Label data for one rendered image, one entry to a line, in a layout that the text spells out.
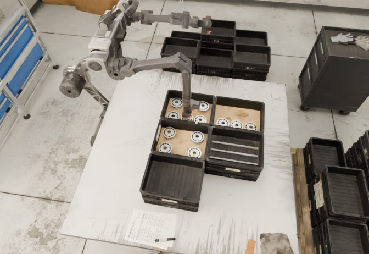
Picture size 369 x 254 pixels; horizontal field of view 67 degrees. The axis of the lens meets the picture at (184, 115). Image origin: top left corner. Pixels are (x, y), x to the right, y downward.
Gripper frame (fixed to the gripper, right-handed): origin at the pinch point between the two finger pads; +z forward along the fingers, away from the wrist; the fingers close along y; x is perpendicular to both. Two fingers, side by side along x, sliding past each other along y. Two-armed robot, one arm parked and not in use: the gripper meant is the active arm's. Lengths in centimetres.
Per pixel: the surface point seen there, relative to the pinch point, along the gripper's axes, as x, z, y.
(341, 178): -133, 39, -11
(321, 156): -127, 61, 20
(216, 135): -25.2, 4.4, -9.7
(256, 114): -55, 5, 16
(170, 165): 4.6, 3.9, -41.7
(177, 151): 1.9, 3.8, -29.3
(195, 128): -8.1, -0.1, -9.6
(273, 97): -72, 18, 49
